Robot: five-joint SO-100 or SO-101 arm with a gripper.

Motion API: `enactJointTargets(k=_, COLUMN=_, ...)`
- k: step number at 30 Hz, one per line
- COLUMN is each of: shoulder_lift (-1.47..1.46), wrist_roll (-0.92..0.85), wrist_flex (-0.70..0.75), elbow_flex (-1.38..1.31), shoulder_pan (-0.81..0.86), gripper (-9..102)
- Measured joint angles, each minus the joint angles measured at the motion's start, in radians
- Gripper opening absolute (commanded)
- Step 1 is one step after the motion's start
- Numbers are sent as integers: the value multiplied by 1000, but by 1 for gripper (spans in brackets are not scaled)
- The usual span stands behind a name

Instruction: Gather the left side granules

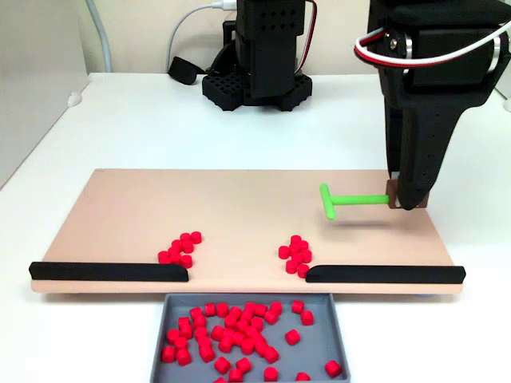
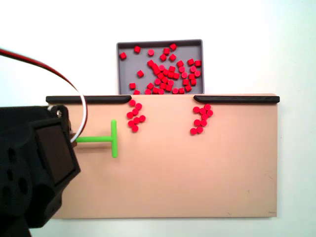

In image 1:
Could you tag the green T-shaped pusher tool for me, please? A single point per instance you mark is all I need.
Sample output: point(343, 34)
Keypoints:
point(359, 199)

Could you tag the beige rectangular board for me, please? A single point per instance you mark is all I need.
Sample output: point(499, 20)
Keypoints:
point(239, 207)

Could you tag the grey rectangular tray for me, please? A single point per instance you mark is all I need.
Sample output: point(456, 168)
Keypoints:
point(319, 343)

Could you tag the small white bracket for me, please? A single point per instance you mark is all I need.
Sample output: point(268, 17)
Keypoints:
point(74, 99)

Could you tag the black guide rail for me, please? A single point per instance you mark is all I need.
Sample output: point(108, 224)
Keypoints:
point(383, 274)
point(104, 272)

